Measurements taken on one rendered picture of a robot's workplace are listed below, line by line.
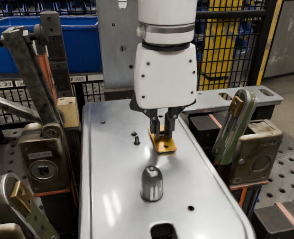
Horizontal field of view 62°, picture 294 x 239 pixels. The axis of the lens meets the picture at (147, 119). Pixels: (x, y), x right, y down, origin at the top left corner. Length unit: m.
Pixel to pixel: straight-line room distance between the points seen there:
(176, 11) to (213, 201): 0.27
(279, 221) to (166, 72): 0.26
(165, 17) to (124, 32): 0.32
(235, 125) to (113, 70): 0.38
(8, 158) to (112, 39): 0.61
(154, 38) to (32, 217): 0.27
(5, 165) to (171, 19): 0.81
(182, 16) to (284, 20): 2.95
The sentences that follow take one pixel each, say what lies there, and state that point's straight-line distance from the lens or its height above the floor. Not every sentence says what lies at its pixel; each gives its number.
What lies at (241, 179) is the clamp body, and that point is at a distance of 0.50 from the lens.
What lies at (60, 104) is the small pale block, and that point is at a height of 1.06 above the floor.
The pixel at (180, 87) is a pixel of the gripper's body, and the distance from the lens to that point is 0.40.
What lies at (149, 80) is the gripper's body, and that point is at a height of 1.14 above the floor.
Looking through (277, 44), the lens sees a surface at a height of 0.57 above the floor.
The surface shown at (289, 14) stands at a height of 0.89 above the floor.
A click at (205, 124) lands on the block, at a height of 0.98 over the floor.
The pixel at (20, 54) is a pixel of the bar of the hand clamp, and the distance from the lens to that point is 0.38.
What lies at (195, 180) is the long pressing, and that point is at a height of 1.00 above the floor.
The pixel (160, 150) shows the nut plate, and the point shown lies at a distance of 0.44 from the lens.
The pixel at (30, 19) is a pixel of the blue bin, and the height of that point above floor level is 1.15.
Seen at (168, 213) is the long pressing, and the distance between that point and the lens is 0.35.
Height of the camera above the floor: 1.28
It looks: 31 degrees down
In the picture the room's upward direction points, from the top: straight up
